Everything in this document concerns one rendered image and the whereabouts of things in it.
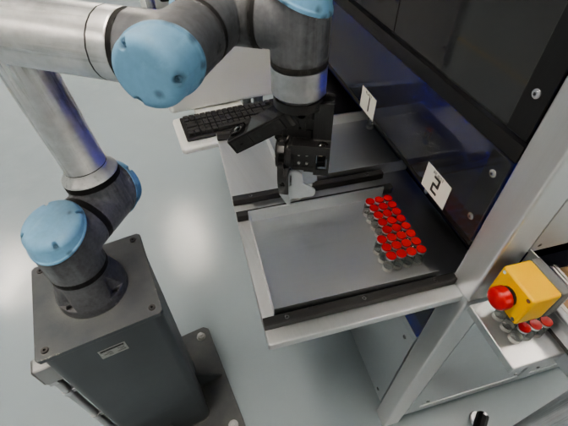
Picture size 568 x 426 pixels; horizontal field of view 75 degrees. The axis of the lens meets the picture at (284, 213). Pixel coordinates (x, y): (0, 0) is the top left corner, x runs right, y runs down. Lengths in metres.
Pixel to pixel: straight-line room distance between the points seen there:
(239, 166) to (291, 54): 0.61
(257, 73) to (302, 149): 0.94
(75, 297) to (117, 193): 0.23
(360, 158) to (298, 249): 0.37
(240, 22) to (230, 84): 0.98
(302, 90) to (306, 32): 0.07
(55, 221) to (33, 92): 0.23
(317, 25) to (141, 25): 0.19
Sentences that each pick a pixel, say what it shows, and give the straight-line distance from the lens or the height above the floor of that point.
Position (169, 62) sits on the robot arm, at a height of 1.39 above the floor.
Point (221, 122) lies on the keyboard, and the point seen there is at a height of 0.82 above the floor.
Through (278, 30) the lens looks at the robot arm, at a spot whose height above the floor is 1.37.
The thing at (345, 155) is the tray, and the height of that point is 0.88.
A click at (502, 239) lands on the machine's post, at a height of 1.06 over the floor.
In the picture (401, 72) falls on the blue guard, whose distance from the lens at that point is 0.91.
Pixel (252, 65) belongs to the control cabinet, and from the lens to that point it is 1.45.
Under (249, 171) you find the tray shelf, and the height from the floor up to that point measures 0.88.
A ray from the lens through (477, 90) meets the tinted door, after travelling 0.73.
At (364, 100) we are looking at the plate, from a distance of 1.07.
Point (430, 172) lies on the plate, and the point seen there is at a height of 1.04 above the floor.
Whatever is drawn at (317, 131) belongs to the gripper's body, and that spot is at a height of 1.23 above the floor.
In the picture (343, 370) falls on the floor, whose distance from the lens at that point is 1.66.
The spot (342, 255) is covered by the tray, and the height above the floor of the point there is 0.88.
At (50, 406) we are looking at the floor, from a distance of 1.83.
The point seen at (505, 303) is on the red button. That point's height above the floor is 1.01.
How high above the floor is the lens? 1.53
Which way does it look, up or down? 46 degrees down
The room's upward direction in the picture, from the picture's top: straight up
